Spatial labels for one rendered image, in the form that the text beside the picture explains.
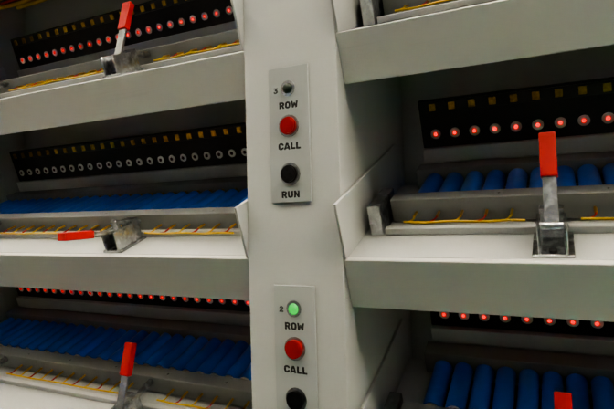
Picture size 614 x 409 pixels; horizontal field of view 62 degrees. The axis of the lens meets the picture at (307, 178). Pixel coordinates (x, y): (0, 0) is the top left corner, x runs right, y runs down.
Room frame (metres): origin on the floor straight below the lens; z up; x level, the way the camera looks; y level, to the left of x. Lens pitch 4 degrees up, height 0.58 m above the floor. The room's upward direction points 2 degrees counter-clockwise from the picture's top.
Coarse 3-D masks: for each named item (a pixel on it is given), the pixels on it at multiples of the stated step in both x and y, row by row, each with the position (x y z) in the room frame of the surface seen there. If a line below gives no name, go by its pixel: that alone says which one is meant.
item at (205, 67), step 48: (192, 0) 0.70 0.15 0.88; (240, 0) 0.47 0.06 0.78; (48, 48) 0.84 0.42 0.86; (96, 48) 0.80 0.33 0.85; (144, 48) 0.75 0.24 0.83; (192, 48) 0.59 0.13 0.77; (240, 48) 0.53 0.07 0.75; (0, 96) 0.71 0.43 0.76; (48, 96) 0.60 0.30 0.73; (96, 96) 0.57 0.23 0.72; (144, 96) 0.54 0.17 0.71; (192, 96) 0.52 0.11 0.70; (240, 96) 0.50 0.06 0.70
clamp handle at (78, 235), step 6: (114, 222) 0.56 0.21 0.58; (114, 228) 0.57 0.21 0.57; (120, 228) 0.57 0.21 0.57; (60, 234) 0.51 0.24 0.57; (66, 234) 0.50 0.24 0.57; (72, 234) 0.51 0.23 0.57; (78, 234) 0.52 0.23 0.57; (84, 234) 0.52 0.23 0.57; (90, 234) 0.53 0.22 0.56; (96, 234) 0.54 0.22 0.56; (102, 234) 0.55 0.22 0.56; (108, 234) 0.55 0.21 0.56; (60, 240) 0.51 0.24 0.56; (66, 240) 0.50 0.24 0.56
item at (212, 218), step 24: (0, 216) 0.73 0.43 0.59; (24, 216) 0.70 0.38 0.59; (48, 216) 0.67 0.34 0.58; (72, 216) 0.65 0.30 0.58; (96, 216) 0.63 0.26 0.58; (120, 216) 0.61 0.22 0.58; (144, 216) 0.60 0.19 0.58; (168, 216) 0.58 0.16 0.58; (192, 216) 0.56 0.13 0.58; (216, 216) 0.55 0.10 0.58
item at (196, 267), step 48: (0, 192) 0.88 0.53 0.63; (0, 240) 0.70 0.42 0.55; (48, 240) 0.66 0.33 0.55; (96, 240) 0.62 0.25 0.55; (144, 240) 0.58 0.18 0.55; (192, 240) 0.55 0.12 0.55; (240, 240) 0.52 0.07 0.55; (48, 288) 0.62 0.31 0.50; (96, 288) 0.58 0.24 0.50; (144, 288) 0.55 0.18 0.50; (192, 288) 0.52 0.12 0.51; (240, 288) 0.50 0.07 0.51
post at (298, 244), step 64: (256, 0) 0.47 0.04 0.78; (320, 0) 0.44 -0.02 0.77; (256, 64) 0.47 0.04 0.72; (320, 64) 0.44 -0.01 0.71; (256, 128) 0.47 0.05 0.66; (320, 128) 0.44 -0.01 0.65; (384, 128) 0.55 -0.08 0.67; (256, 192) 0.47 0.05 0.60; (320, 192) 0.44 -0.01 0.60; (256, 256) 0.47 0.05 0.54; (320, 256) 0.44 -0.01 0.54; (256, 320) 0.47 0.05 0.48; (320, 320) 0.45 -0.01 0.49; (384, 320) 0.53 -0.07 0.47; (256, 384) 0.47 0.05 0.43; (320, 384) 0.45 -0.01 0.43
